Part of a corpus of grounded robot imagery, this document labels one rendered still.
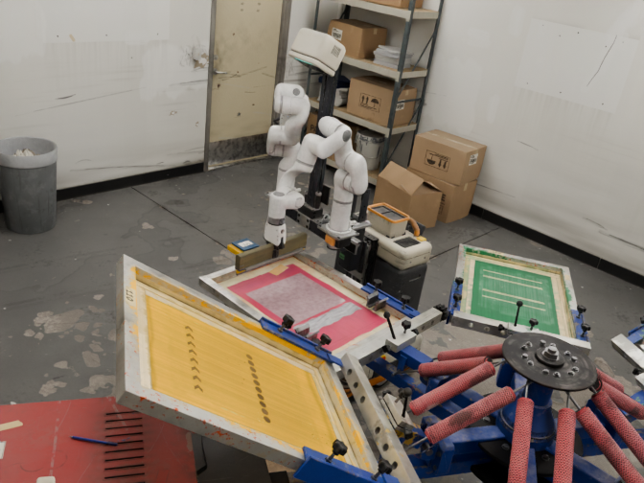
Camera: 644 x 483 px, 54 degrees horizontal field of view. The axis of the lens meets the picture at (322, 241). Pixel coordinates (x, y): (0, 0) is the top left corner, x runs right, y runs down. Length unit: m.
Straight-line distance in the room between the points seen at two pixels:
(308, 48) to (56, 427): 1.82
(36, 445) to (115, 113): 4.41
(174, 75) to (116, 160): 0.96
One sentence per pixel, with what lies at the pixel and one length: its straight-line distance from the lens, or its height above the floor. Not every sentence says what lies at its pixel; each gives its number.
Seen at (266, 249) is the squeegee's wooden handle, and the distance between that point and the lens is 2.84.
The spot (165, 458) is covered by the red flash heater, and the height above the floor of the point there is 1.10.
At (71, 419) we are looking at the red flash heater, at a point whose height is 1.10.
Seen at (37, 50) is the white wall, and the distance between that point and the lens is 5.63.
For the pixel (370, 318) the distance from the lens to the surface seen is 2.80.
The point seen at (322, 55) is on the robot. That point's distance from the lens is 2.86.
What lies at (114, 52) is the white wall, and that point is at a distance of 5.92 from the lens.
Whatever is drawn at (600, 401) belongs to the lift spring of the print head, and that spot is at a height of 1.24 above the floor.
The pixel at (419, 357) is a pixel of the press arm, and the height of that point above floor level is 1.04.
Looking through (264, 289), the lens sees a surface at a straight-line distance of 2.89.
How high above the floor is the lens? 2.45
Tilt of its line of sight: 26 degrees down
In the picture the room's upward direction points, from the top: 8 degrees clockwise
